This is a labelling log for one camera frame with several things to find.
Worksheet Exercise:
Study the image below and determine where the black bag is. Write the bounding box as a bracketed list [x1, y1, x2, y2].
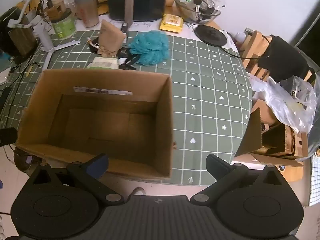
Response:
[257, 35, 310, 83]

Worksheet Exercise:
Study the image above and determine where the dark monitor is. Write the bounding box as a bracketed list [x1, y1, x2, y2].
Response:
[291, 11, 320, 64]

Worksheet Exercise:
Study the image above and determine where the glass bowl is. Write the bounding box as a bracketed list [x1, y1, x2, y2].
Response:
[174, 0, 226, 26]

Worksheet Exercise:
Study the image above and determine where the white flat box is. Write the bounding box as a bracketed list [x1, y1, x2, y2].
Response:
[0, 67, 12, 85]

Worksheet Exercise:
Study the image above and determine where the green round tub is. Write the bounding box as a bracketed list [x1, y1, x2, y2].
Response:
[51, 10, 77, 40]

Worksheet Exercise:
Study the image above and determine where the wooden block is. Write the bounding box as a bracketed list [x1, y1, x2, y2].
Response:
[47, 0, 73, 20]

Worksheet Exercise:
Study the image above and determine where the yellow wipes pack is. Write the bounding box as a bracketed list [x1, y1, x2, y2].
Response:
[159, 14, 185, 33]

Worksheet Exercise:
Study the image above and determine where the black power adapter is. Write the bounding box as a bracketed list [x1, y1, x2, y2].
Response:
[0, 87, 11, 106]

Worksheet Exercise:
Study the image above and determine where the small cardboard box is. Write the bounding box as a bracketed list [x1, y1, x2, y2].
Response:
[233, 99, 310, 168]

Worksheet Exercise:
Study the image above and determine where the white gimbal tripod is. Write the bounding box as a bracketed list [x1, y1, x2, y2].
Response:
[7, 0, 81, 71]

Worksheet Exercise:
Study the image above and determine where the shaker bottle grey lid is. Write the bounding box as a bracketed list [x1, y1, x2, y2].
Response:
[74, 0, 100, 28]

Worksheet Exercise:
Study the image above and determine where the brown paper bag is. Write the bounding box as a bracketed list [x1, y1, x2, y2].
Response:
[98, 20, 127, 57]

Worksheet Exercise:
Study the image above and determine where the wooden chair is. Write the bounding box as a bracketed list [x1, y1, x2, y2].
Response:
[240, 28, 316, 85]

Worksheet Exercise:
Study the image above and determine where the green checked tablecloth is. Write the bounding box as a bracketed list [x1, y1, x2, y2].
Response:
[0, 27, 253, 187]

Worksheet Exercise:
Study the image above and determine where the white grid fabric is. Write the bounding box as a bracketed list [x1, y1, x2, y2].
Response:
[308, 152, 320, 206]

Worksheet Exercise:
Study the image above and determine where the black power cable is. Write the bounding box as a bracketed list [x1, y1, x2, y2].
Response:
[4, 61, 42, 129]

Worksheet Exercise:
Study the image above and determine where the dark glossy round object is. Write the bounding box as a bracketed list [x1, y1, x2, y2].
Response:
[13, 147, 42, 173]

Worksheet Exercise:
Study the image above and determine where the black kettle base cable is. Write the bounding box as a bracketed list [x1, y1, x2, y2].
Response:
[217, 36, 273, 61]

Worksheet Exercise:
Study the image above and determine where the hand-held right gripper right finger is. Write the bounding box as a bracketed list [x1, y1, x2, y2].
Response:
[190, 154, 288, 203]

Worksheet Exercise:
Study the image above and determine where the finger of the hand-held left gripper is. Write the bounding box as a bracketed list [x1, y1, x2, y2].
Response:
[0, 127, 18, 147]

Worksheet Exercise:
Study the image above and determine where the black kettle base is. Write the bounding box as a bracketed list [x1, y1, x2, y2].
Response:
[194, 25, 228, 47]

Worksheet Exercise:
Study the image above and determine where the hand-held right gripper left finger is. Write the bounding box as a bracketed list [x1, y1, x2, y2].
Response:
[29, 153, 125, 205]

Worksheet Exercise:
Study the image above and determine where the clear plastic bag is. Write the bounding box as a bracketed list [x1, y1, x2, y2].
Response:
[247, 73, 317, 133]

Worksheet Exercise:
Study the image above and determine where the green wet wipes pack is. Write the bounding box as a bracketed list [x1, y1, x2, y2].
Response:
[86, 56, 119, 70]

